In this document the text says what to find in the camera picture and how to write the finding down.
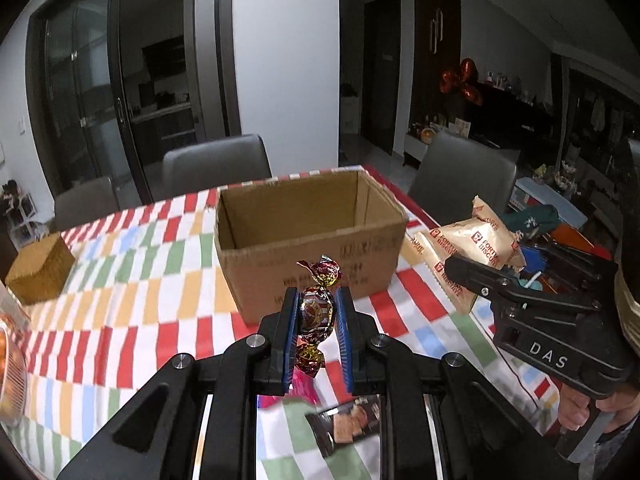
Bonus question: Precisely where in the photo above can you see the beige biscuit packets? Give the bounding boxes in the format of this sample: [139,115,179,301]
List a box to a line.
[411,195,525,314]

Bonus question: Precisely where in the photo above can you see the red gold candy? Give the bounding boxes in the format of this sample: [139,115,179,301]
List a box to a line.
[295,255,342,378]

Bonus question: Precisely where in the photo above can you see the person right hand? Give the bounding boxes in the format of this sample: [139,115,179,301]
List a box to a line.
[558,384,639,434]

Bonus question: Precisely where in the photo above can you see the pink snack packet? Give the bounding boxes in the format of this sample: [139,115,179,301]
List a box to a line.
[258,368,320,410]

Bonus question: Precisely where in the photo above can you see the dark biscuit packet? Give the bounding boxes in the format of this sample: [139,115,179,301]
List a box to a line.
[305,394,382,458]

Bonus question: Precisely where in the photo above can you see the brown cardboard box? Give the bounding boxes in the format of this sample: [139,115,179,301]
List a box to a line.
[215,169,408,324]

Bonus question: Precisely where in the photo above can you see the grey chair right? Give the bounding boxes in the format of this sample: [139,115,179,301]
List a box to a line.
[408,132,516,224]

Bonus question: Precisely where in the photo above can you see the grey chair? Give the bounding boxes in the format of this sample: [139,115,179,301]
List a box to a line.
[408,132,516,224]
[162,134,272,198]
[53,177,120,232]

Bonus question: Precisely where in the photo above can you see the grey chair middle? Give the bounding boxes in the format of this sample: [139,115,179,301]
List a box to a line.
[162,134,272,198]

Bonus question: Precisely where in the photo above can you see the red foil balloon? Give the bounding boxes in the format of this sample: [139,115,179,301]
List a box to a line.
[439,58,482,105]

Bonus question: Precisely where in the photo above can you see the grey chair left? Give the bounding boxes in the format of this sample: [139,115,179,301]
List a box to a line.
[53,177,120,232]

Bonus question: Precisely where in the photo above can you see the woven wicker basket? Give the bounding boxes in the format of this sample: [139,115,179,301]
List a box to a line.
[6,233,75,306]

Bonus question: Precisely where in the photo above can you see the white shelf with toys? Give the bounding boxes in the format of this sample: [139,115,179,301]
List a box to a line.
[1,179,39,250]

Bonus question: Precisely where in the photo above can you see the glass sliding door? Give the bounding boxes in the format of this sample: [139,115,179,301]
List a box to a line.
[26,0,242,206]

